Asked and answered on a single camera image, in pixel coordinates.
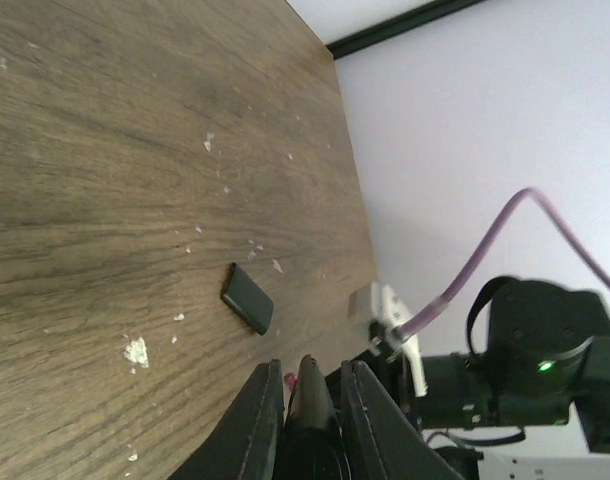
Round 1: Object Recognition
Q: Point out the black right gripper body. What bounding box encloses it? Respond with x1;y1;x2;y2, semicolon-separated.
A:
355;350;419;425

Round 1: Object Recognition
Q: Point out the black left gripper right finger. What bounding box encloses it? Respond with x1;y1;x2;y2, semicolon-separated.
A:
341;361;461;480

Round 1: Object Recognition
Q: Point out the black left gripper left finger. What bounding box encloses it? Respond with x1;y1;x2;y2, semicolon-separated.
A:
170;360;284;480

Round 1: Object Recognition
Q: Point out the black remote control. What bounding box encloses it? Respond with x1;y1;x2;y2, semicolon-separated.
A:
274;355;350;480

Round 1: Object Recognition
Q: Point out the purple AAA battery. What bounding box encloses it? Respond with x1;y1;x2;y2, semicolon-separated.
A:
283;372;297;392

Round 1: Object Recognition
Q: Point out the black battery compartment cover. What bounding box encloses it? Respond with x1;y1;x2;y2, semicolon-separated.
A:
220;263;274;336

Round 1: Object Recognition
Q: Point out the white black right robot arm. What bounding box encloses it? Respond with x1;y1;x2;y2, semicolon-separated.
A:
357;276;610;455

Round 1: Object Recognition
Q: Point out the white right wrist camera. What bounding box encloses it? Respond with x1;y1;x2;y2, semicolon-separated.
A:
348;282;428;397

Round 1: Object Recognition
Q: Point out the black enclosure frame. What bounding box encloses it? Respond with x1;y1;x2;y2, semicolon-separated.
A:
326;0;484;60

